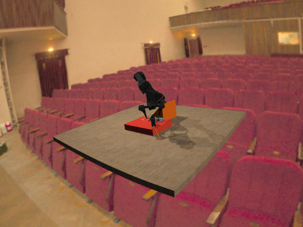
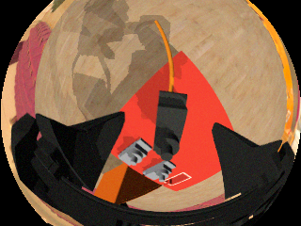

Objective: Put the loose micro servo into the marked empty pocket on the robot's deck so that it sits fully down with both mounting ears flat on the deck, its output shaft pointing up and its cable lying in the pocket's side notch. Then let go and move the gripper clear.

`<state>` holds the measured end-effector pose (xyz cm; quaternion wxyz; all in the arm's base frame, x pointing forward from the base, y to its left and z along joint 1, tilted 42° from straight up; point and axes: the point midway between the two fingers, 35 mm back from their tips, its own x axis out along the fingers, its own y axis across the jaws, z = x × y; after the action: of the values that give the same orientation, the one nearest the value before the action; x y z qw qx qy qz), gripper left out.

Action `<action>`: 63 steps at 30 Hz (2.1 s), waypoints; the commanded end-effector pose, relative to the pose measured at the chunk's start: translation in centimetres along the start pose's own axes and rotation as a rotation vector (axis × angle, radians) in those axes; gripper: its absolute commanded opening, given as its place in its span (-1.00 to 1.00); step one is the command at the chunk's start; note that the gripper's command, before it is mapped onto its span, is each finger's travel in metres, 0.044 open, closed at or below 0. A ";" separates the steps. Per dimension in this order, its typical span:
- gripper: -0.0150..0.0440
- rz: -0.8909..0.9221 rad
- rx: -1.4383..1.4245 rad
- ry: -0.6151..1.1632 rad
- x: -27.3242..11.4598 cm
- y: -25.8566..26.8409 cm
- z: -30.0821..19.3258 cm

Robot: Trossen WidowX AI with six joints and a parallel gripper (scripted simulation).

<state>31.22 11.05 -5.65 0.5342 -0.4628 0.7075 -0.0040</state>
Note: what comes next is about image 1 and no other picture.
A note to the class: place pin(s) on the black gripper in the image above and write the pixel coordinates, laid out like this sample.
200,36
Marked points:
142,108

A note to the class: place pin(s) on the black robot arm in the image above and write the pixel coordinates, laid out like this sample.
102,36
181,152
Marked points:
145,87

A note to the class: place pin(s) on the red flat panel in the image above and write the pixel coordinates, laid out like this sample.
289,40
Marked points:
143,125

